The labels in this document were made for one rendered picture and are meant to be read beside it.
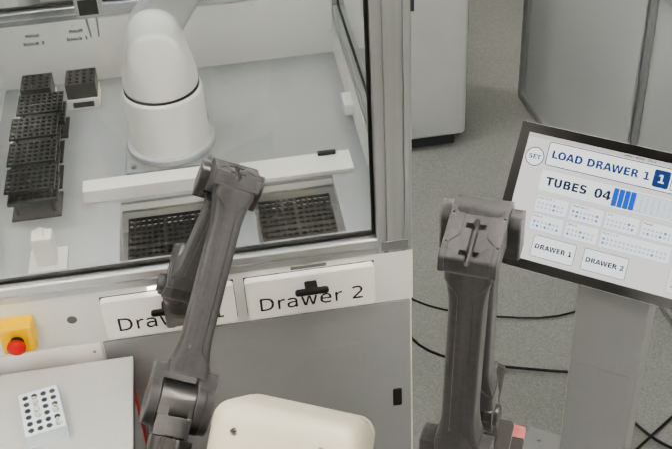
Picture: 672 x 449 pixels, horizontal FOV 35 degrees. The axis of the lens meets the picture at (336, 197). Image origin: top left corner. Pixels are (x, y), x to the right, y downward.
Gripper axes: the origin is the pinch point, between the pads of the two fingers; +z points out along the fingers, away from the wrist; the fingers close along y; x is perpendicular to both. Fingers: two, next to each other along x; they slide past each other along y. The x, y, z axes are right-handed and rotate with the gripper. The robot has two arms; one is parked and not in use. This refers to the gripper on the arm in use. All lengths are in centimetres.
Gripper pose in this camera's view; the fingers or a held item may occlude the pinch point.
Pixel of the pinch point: (182, 310)
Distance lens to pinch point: 236.6
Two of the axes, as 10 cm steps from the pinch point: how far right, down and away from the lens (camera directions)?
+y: -1.6, -9.4, 2.9
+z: -0.7, 3.0, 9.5
